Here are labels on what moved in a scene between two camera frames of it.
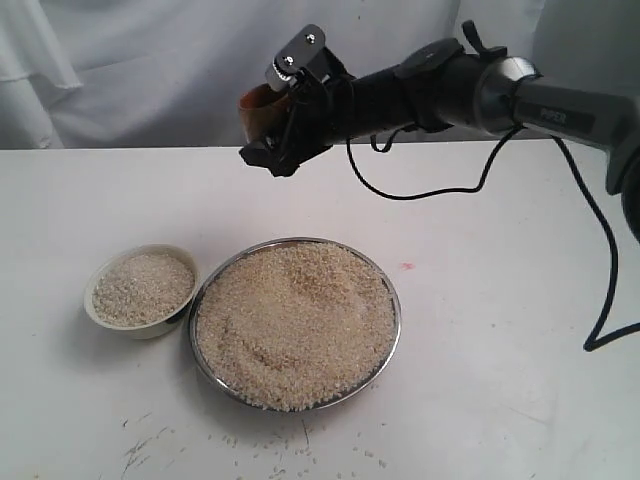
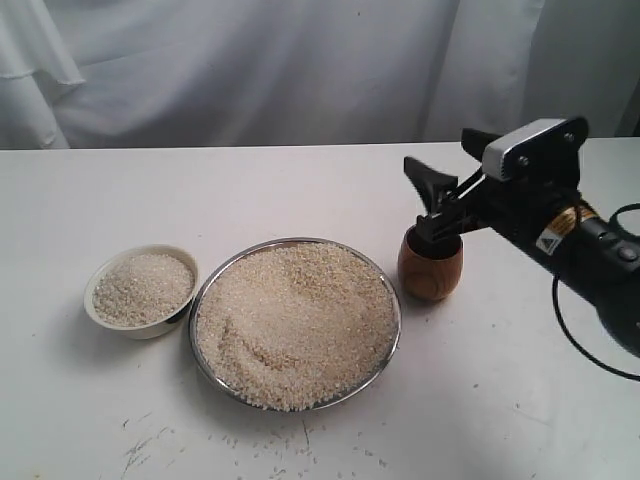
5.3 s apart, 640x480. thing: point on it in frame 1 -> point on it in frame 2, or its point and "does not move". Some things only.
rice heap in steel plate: [296, 325] does not move
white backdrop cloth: [168, 74] does not move
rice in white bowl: [138, 289] does not move
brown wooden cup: [264, 112] -> [429, 268]
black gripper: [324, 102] -> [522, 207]
